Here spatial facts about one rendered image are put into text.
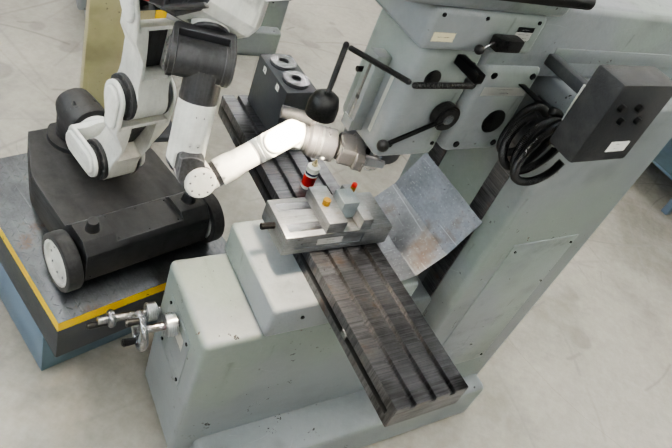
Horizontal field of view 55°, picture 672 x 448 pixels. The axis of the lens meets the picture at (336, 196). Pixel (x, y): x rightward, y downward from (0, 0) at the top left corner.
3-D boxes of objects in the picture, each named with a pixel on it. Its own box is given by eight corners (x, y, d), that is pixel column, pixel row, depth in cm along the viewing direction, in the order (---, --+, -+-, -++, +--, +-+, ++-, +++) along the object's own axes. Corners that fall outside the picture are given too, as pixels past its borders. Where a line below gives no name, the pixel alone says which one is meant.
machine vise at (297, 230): (279, 256, 174) (290, 228, 168) (260, 217, 183) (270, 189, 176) (384, 242, 192) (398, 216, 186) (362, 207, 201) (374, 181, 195)
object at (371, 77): (347, 131, 155) (378, 56, 142) (340, 120, 157) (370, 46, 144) (361, 130, 157) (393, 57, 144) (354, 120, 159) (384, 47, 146)
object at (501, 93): (442, 154, 161) (490, 66, 145) (395, 96, 175) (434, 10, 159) (496, 151, 171) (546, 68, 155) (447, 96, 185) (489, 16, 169)
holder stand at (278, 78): (271, 139, 212) (287, 89, 200) (246, 99, 225) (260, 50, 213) (302, 137, 219) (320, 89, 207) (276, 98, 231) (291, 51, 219)
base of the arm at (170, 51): (158, 84, 147) (166, 62, 137) (166, 35, 151) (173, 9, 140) (223, 98, 152) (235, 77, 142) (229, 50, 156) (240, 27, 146)
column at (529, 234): (366, 430, 251) (588, 110, 155) (316, 332, 278) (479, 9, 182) (461, 398, 278) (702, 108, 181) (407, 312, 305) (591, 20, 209)
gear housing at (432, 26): (418, 51, 131) (438, 7, 125) (363, -9, 145) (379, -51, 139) (530, 56, 149) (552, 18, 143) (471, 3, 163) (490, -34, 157)
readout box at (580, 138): (572, 167, 140) (629, 88, 128) (546, 141, 146) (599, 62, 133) (627, 162, 151) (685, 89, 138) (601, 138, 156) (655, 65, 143)
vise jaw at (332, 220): (325, 234, 176) (329, 224, 174) (304, 196, 185) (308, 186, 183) (343, 232, 179) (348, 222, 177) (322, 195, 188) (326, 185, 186)
